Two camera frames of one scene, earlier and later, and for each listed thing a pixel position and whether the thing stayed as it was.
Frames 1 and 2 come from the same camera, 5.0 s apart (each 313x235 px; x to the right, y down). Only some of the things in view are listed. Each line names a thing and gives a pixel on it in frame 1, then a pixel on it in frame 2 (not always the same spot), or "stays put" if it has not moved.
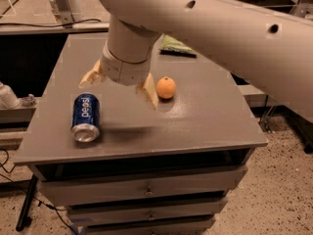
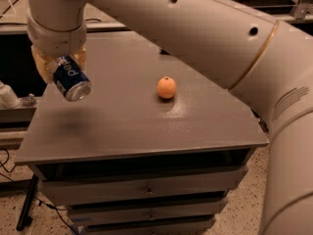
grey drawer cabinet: [123, 165] stays put
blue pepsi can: [85, 124] to [70, 79]
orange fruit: [165, 87] stays put
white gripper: [123, 70] to [56, 40]
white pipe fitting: [8, 98] stays put
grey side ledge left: [20, 118] stays put
